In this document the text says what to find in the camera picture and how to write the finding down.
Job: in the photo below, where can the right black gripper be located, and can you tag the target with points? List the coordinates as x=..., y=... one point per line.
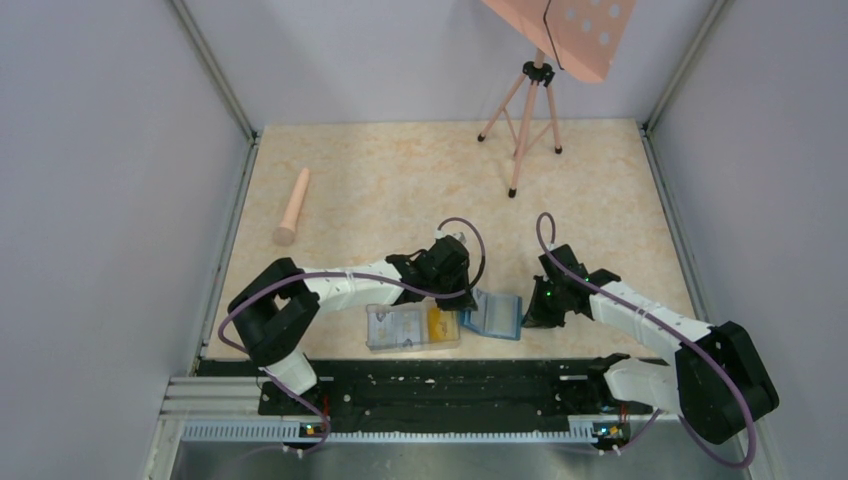
x=537, y=316

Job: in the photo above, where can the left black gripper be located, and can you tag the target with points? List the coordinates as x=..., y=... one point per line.
x=458, y=302

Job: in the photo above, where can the blue card holder wallet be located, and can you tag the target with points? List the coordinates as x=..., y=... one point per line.
x=496, y=315

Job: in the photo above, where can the clear acrylic card stand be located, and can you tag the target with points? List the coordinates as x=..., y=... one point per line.
x=422, y=307

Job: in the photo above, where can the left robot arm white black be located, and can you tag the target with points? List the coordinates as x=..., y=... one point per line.
x=272, y=314

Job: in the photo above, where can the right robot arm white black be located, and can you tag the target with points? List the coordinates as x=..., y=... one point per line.
x=711, y=376

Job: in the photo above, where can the silver VIP card left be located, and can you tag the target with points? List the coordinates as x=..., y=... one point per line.
x=381, y=331

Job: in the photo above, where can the pink tripod stand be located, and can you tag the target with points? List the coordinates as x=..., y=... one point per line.
x=538, y=75

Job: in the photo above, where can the pink perforated board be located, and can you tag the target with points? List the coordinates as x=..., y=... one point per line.
x=582, y=36

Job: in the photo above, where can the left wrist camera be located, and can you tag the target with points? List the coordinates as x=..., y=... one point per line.
x=454, y=235

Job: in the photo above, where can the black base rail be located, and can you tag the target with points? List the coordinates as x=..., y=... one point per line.
x=448, y=396

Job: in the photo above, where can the aluminium slotted rail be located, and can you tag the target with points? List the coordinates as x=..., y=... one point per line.
x=282, y=431

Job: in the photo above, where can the pink cylindrical handle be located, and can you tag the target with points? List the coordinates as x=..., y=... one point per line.
x=285, y=232

